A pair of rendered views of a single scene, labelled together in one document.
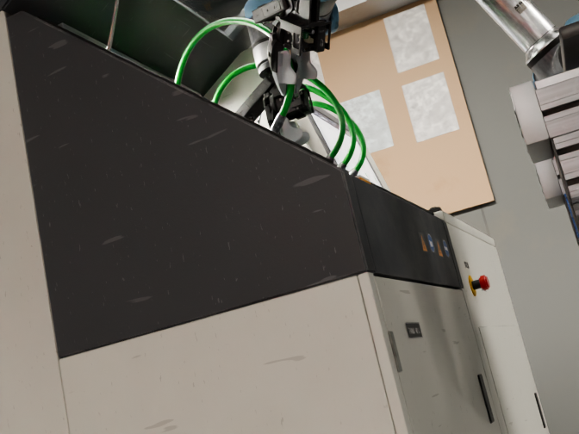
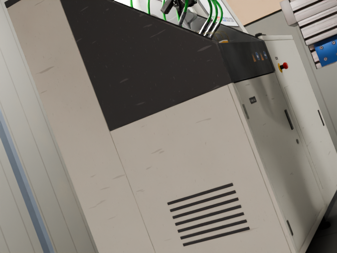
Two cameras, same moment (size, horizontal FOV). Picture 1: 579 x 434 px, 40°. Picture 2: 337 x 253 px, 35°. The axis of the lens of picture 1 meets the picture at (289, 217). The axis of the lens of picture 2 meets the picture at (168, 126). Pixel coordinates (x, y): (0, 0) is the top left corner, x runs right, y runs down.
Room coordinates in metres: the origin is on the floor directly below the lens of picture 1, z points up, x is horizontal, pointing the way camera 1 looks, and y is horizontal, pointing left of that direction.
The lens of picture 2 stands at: (-0.84, 0.01, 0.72)
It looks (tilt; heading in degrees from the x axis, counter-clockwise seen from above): 0 degrees down; 5
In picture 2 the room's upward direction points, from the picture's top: 21 degrees counter-clockwise
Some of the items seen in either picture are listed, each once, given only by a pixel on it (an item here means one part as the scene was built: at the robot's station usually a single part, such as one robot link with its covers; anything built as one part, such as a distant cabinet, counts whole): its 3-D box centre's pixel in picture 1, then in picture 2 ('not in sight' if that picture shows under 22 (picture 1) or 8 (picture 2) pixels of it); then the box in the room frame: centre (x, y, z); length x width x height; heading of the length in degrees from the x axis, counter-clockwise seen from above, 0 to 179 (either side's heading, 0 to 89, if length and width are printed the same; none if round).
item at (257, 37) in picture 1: (266, 24); not in sight; (1.54, -0.04, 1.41); 0.09 x 0.08 x 0.11; 102
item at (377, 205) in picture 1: (404, 244); (245, 60); (1.48, -0.20, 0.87); 0.62 x 0.04 x 0.16; 158
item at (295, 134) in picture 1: (290, 138); (188, 17); (1.53, -0.04, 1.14); 0.06 x 0.03 x 0.09; 69
